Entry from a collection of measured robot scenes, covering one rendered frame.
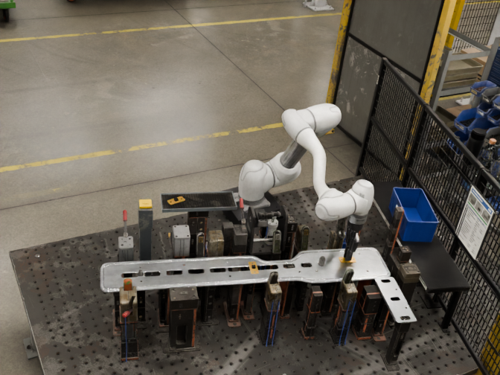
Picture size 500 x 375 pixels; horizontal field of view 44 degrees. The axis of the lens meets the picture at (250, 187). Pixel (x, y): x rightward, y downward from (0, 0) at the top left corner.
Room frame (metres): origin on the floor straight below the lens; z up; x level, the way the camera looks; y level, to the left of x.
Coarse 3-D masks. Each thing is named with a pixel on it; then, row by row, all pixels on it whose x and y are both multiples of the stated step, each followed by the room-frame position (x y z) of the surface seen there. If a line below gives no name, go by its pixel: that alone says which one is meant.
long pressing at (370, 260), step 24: (120, 264) 2.15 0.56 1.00; (144, 264) 2.17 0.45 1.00; (168, 264) 2.19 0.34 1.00; (192, 264) 2.21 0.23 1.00; (216, 264) 2.23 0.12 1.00; (240, 264) 2.25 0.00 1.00; (264, 264) 2.27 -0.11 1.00; (312, 264) 2.31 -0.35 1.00; (336, 264) 2.34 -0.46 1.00; (360, 264) 2.36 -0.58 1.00; (384, 264) 2.38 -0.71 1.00; (144, 288) 2.02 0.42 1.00; (168, 288) 2.04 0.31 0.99
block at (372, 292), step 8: (368, 288) 2.21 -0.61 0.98; (376, 288) 2.22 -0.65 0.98; (368, 296) 2.16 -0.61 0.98; (376, 296) 2.16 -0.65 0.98; (360, 304) 2.20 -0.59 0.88; (368, 304) 2.14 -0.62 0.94; (376, 304) 2.15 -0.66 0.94; (360, 312) 2.19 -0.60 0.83; (368, 312) 2.15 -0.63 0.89; (376, 312) 2.16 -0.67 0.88; (360, 320) 2.18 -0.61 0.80; (368, 320) 2.16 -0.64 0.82; (360, 328) 2.15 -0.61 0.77; (368, 328) 2.16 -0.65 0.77; (360, 336) 2.15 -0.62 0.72; (368, 336) 2.16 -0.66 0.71
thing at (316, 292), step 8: (312, 288) 2.16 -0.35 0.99; (312, 296) 2.12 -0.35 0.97; (320, 296) 2.11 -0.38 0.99; (312, 304) 2.11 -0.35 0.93; (320, 304) 2.11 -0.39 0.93; (312, 312) 2.11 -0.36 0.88; (304, 320) 2.16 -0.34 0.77; (312, 320) 2.12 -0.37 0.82; (304, 328) 2.14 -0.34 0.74; (312, 328) 2.12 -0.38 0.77; (304, 336) 2.11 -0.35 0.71; (312, 336) 2.12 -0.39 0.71
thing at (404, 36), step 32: (352, 0) 5.51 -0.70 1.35; (384, 0) 5.15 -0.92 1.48; (416, 0) 4.82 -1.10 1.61; (448, 0) 4.51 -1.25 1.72; (352, 32) 5.45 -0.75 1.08; (384, 32) 5.08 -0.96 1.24; (416, 32) 4.75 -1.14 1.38; (352, 64) 5.37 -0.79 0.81; (416, 64) 4.68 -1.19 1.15; (352, 96) 5.29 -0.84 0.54; (384, 96) 4.92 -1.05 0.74; (352, 128) 5.22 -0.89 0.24
